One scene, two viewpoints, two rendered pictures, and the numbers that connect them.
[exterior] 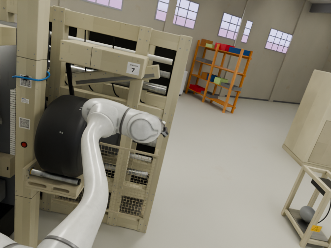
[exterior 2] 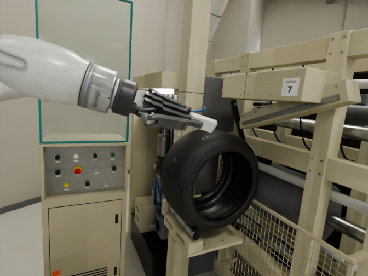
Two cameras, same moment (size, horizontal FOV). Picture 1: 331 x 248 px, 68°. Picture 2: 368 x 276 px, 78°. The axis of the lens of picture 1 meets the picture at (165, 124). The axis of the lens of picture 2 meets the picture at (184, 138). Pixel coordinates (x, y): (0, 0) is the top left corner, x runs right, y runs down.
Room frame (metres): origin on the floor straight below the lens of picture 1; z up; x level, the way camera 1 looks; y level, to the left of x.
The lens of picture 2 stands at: (0.86, -0.44, 1.61)
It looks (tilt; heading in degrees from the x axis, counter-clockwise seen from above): 10 degrees down; 64
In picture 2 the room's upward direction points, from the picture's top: 4 degrees clockwise
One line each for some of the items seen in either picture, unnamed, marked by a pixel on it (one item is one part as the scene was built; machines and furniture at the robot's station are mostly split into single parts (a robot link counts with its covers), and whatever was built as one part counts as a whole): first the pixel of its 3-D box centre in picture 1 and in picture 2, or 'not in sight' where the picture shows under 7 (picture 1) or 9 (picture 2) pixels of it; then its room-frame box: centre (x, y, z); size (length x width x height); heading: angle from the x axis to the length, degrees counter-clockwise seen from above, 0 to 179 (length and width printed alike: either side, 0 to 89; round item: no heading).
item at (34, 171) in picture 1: (55, 176); (182, 219); (1.44, 0.66, 0.90); 0.35 x 0.05 x 0.05; 90
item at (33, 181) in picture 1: (53, 184); (181, 229); (1.44, 0.67, 0.83); 0.36 x 0.09 x 0.06; 90
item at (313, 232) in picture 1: (315, 206); not in sight; (2.69, -2.05, 0.40); 0.60 x 0.35 x 0.80; 2
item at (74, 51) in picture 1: (106, 58); (270, 87); (1.87, 0.55, 1.71); 0.61 x 0.25 x 0.15; 90
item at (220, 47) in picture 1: (215, 74); not in sight; (9.18, -1.39, 1.10); 2.43 x 0.65 x 2.20; 32
